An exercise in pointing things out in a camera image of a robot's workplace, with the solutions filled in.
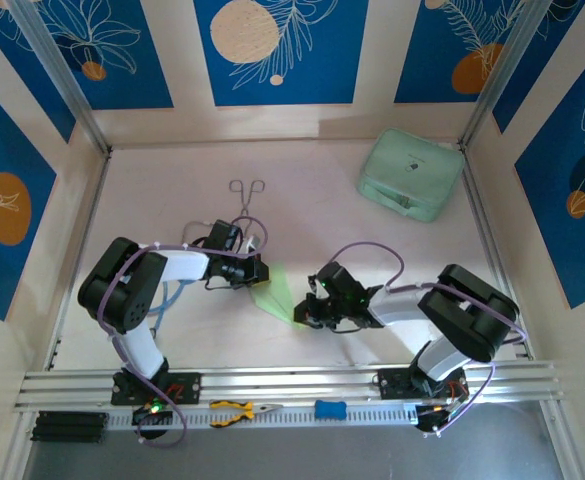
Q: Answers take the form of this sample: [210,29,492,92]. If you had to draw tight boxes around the metal scissor tongs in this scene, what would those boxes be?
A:
[228,178,267,221]

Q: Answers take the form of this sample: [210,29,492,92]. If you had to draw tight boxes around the yellow and black pliers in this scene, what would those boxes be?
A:
[209,399,284,429]

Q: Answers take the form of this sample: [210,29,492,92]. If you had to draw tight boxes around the mint green zipper pouch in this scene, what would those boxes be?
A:
[355,128,465,225]

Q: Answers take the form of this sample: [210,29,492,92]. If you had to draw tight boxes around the black stacked bars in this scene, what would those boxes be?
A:
[30,410,109,444]

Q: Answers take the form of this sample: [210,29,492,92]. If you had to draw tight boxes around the aluminium rail frame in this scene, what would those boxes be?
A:
[14,362,566,414]

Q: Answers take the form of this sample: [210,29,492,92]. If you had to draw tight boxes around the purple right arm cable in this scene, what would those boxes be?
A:
[327,242,529,436]

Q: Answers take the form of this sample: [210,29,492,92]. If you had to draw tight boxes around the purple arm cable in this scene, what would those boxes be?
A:
[96,217,269,450]
[327,242,529,436]

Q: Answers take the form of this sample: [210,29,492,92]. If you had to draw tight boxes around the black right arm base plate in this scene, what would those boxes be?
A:
[377,367,468,401]

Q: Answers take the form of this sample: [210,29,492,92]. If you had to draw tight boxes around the grey slotted cable duct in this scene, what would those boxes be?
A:
[106,402,421,432]

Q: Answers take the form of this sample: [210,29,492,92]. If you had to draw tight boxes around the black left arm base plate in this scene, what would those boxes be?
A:
[110,370,203,407]

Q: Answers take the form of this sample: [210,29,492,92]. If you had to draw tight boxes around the black connector board with wires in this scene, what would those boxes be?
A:
[131,397,176,426]
[414,394,476,439]

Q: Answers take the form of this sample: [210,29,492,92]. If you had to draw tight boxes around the aluminium side rail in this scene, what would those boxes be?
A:
[459,144,536,361]
[44,147,114,374]

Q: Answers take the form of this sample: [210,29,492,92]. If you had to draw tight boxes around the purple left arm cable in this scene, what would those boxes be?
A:
[96,217,269,450]

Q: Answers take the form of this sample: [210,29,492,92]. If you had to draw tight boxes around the aluminium corner post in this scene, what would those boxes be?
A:
[459,0,558,151]
[9,0,113,154]

